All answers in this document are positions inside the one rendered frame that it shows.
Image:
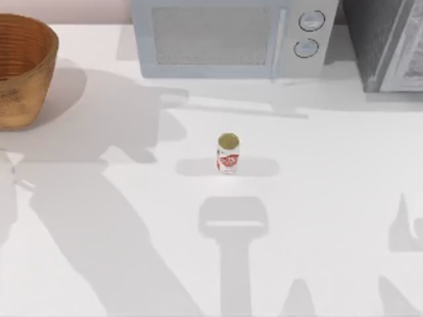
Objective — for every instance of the pale microwave oven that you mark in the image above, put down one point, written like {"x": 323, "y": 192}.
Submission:
{"x": 327, "y": 39}

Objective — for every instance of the red and white can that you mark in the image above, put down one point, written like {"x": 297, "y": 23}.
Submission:
{"x": 228, "y": 158}

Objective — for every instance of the brown woven basket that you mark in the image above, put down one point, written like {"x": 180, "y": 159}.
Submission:
{"x": 23, "y": 82}

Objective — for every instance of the microwave oven door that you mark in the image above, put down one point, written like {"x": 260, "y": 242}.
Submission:
{"x": 211, "y": 36}

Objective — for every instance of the microwave knob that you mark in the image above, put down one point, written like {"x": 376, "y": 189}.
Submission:
{"x": 311, "y": 20}
{"x": 306, "y": 48}

